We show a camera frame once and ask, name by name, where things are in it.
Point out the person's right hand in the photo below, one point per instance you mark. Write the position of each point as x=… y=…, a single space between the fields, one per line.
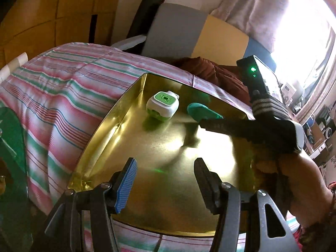
x=311 y=200

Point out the white box on shelf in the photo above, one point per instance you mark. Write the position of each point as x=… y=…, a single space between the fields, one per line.
x=287 y=92

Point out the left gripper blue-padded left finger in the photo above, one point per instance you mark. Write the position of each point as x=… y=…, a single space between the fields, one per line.
x=124 y=184

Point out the gold metal tray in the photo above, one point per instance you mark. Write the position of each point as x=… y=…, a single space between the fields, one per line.
x=165 y=197

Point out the white plastic armrest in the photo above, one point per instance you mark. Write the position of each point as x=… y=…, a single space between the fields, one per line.
x=129 y=42

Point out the white tube bottle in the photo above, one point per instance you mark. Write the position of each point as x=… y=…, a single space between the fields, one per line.
x=17 y=62

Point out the black rolled mat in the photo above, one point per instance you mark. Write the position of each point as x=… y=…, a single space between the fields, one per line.
x=144 y=17

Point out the white green plug-in device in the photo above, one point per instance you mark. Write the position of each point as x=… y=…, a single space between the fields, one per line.
x=163 y=105

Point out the teal plastic flanged part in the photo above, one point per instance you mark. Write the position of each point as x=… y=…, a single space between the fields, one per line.
x=199 y=112

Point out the green glass side table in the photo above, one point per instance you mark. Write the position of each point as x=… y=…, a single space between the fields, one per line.
x=15 y=207

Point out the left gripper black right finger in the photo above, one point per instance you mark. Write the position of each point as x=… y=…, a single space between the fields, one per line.
x=209 y=184

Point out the grey yellow blue headboard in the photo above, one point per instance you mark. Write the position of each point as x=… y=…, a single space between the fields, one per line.
x=179 y=32

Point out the dark red pillow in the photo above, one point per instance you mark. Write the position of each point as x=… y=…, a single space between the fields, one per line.
x=225 y=77

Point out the striped pink green bedspread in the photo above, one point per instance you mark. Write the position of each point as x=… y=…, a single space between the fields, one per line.
x=61 y=97

